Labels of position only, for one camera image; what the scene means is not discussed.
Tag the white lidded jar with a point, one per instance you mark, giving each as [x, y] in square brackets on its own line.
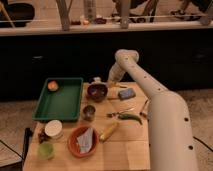
[54, 129]

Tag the orange bowl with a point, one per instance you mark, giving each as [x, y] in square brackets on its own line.
[73, 144]

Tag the green plastic tray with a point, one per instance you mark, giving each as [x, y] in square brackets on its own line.
[63, 104]

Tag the orange fruit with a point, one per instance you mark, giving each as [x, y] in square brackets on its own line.
[52, 86]

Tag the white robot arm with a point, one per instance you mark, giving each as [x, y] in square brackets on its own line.
[169, 125]

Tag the dark brown small object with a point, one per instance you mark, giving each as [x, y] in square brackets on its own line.
[42, 136]

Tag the green chili pepper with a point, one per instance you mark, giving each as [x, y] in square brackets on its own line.
[130, 117]

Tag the small metal cup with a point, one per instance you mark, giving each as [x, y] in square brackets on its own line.
[89, 112]

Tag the blue sponge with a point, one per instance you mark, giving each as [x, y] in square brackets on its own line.
[126, 94]

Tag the gripper body behind bowl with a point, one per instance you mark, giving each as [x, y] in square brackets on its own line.
[95, 80]

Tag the crumpled white cloth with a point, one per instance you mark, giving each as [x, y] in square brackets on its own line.
[85, 141]

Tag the purple bowl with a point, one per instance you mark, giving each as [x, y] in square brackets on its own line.
[97, 92]

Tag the green plastic cup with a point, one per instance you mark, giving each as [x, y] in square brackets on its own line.
[45, 151]

